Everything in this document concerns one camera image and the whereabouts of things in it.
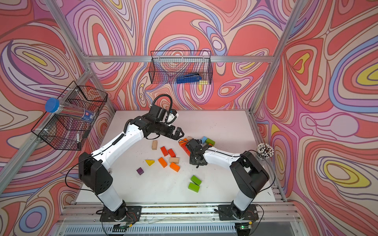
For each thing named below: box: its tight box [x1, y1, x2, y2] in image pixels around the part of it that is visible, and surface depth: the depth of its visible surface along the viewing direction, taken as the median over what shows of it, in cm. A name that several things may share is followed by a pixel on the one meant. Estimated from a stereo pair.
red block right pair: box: [167, 148, 177, 158], surface depth 96 cm
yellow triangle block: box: [145, 159, 156, 167], surface depth 93 cm
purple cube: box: [136, 167, 145, 176], surface depth 88 cm
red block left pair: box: [160, 146, 169, 157], surface depth 98 cm
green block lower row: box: [188, 181, 201, 193], surface depth 83 cm
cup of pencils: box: [256, 142, 275, 160], surface depth 78 cm
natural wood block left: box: [151, 140, 158, 150], surface depth 100 cm
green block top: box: [205, 137, 216, 146], surface depth 101 cm
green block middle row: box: [190, 175, 202, 186], surface depth 84 cm
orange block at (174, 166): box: [169, 162, 181, 173], surface depth 91 cm
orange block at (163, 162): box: [157, 156, 168, 169], surface depth 92 cm
